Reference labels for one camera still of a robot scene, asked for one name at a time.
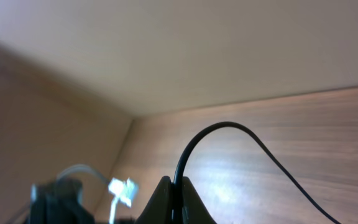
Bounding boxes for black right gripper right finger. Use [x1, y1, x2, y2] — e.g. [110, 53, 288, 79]
[182, 177, 216, 224]

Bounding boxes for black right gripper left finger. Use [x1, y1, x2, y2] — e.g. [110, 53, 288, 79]
[135, 176, 173, 224]

